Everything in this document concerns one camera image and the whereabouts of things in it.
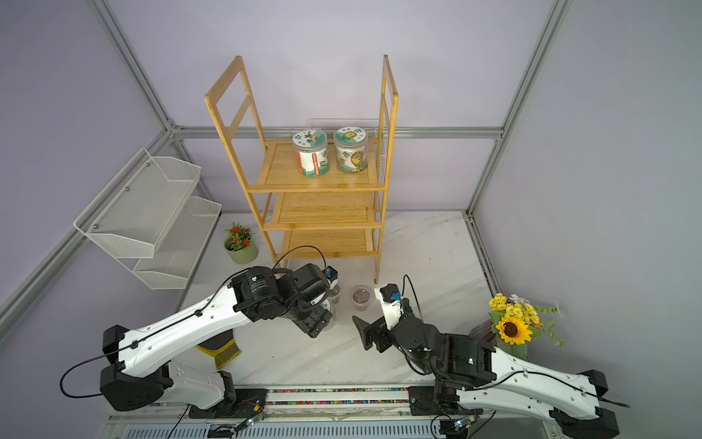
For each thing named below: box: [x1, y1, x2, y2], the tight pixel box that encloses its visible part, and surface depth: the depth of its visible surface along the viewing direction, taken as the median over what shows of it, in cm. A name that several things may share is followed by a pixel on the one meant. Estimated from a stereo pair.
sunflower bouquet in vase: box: [468, 293, 564, 361], surface depth 65 cm
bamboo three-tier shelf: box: [203, 54, 399, 284], surface depth 77 cm
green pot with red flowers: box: [223, 221, 259, 265], surface depth 98 cm
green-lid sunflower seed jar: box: [333, 126, 368, 174], surface depth 65 cm
